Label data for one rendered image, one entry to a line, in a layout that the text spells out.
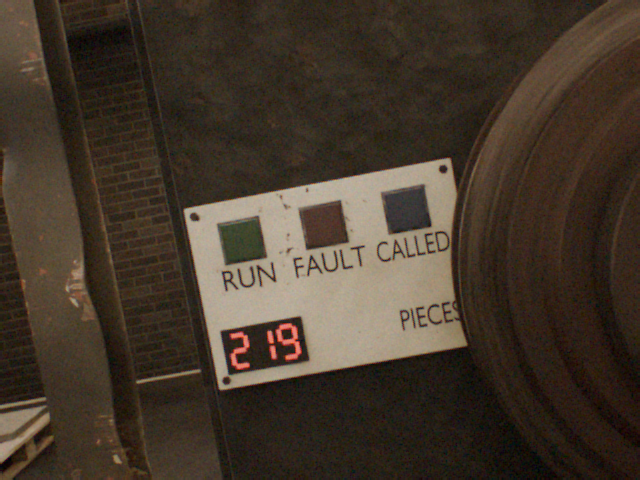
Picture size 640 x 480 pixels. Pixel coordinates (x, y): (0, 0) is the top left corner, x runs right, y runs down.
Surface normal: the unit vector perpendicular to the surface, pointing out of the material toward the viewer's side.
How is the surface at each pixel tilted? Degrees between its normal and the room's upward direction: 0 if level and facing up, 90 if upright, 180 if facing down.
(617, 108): 43
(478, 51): 90
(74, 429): 90
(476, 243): 90
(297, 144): 90
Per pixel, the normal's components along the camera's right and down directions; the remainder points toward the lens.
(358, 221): -0.05, 0.07
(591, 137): -0.77, -0.46
